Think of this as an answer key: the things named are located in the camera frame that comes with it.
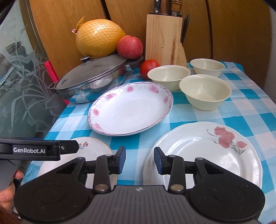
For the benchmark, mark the blue white checkered tablecloth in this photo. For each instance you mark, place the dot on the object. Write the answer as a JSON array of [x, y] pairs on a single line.
[[249, 110]]

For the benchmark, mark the small white flowered plate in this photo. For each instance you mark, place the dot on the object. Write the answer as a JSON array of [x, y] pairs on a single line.
[[89, 147]]

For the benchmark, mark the black handled knife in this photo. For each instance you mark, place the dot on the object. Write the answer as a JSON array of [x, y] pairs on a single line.
[[157, 8]]

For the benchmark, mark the pink flower rimmed plate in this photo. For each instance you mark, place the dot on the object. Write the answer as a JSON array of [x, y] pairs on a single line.
[[130, 109]]

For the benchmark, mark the yellow netted pomelo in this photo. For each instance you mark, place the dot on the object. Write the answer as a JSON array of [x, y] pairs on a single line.
[[97, 38]]

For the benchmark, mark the brown handled knife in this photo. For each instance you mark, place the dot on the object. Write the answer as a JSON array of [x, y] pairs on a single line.
[[165, 7]]

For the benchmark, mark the etched glass door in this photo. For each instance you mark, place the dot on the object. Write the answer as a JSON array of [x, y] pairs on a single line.
[[28, 108]]

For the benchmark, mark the steel pot with lid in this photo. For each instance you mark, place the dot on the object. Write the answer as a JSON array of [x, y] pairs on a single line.
[[88, 81]]

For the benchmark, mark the person's left hand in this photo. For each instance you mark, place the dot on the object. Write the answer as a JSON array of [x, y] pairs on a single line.
[[7, 195]]

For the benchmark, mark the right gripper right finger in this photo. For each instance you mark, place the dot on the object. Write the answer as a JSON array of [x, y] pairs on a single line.
[[177, 168]]

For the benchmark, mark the red apple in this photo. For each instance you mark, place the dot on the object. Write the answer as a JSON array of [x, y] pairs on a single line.
[[130, 47]]

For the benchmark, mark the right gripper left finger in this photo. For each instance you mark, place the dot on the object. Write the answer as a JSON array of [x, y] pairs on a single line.
[[104, 166]]

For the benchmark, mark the red tomato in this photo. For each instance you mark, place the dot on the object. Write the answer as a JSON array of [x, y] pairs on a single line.
[[146, 66]]

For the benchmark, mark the cream bowl back small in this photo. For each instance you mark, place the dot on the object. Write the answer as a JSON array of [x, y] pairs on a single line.
[[207, 66]]

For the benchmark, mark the ribbed wooden handled knife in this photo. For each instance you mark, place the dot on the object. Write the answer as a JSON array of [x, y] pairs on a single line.
[[176, 8]]

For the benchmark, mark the white plate red carnations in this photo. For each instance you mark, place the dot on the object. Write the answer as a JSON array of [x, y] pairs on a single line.
[[217, 143]]

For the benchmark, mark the wooden knife block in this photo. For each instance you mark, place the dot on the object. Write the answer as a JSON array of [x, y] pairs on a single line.
[[163, 40]]

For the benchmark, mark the cream bowl front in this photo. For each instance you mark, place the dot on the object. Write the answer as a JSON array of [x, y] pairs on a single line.
[[205, 92]]

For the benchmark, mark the red cutting board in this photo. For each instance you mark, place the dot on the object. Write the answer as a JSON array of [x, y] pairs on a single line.
[[51, 72]]

